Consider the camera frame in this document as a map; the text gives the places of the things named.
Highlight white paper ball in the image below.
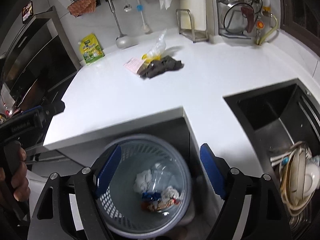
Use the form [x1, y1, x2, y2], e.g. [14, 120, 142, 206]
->
[133, 170, 152, 193]

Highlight blue ribbon strap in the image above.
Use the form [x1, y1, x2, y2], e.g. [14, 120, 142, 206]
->
[141, 192, 163, 202]

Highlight clear plastic cup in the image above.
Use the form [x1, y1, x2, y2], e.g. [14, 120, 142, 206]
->
[148, 163, 174, 193]

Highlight red patterned snack wrapper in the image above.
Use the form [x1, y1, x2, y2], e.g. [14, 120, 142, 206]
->
[141, 198, 181, 212]

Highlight pink paper receipt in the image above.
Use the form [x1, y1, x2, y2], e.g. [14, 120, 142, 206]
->
[124, 58, 145, 75]

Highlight yellow plastic lid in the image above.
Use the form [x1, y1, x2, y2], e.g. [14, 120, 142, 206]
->
[142, 54, 161, 65]

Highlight dark grey cloth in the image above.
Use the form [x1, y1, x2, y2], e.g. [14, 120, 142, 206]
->
[139, 56, 184, 79]

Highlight clear plastic bag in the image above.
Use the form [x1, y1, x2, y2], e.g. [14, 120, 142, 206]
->
[147, 29, 167, 56]

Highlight white tissue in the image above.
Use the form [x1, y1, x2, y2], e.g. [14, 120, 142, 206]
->
[161, 186, 180, 207]

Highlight grey perforated trash basket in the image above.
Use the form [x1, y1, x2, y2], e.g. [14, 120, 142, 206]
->
[97, 134, 192, 239]

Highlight person's left hand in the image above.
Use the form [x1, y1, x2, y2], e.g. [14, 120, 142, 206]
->
[11, 146, 30, 202]

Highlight black range hood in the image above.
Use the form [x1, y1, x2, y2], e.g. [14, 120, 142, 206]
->
[1, 7, 81, 117]

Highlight dishes in sink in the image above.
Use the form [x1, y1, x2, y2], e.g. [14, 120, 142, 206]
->
[270, 141, 319, 232]

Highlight yellow green seasoning pouch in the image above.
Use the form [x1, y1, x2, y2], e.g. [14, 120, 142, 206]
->
[79, 33, 105, 64]

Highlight grey spatula ladle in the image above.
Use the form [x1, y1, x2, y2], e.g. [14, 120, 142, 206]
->
[108, 0, 136, 49]

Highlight orange dish rag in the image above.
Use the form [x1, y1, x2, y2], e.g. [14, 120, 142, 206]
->
[67, 0, 96, 17]

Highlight blue white bottle brush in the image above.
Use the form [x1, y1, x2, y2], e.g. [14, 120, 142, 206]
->
[136, 1, 152, 34]

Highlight small steel spoon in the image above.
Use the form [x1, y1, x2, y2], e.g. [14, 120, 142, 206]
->
[124, 0, 132, 12]

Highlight orange gas valve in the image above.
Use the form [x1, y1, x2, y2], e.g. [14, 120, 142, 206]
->
[256, 21, 265, 30]

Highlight steel lid rack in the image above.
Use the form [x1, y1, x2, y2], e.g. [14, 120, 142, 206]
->
[216, 0, 263, 40]

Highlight white cutting board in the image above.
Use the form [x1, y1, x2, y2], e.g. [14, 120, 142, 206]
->
[180, 0, 207, 31]

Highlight yellow gas hose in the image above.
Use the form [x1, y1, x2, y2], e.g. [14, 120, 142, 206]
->
[257, 13, 279, 46]

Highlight glass lid brown handle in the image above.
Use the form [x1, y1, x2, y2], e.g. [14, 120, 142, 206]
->
[222, 2, 263, 34]

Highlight dark window frame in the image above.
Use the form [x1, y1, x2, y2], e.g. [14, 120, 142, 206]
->
[280, 0, 319, 55]

